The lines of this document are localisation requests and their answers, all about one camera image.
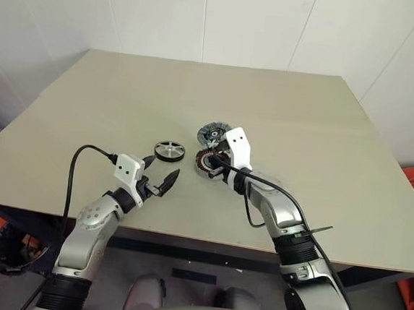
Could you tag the grey round motor lid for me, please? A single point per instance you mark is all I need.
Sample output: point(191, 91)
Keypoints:
point(205, 133)

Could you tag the silver spoked rotor black rim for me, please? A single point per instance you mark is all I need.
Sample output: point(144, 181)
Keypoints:
point(168, 157)

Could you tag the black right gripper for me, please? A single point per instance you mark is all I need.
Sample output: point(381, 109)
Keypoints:
point(223, 174)

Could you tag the motor housing with copper coils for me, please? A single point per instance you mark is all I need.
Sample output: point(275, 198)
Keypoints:
point(202, 162)

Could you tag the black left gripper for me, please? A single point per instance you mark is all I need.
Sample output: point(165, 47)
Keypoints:
point(146, 189)

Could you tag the grey rounded shell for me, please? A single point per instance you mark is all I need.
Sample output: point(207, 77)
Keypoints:
point(238, 299)
point(144, 294)

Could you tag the black table frame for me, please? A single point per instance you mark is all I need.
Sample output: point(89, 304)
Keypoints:
point(184, 251)

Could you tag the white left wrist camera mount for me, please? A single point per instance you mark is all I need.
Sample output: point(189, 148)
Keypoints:
point(127, 170)

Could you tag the black round basket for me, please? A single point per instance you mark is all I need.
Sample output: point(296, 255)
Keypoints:
point(6, 257)

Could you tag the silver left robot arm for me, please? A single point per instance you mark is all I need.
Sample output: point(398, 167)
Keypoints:
point(93, 214)

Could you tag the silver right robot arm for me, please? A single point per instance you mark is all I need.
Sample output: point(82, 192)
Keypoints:
point(275, 208)

